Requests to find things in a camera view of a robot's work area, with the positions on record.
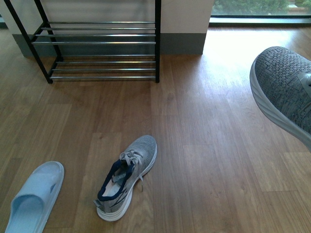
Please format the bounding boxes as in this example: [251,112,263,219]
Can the dark grey window frame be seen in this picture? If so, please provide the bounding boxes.
[208,15,311,28]

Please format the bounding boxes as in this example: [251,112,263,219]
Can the black metal shoe rack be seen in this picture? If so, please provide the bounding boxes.
[4,0,161,83]

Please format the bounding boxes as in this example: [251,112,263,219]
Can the grey knit sneaker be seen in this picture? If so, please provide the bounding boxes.
[250,47,311,149]
[94,135,157,222]

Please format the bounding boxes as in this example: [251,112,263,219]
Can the light blue slipper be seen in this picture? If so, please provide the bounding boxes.
[5,161,65,233]

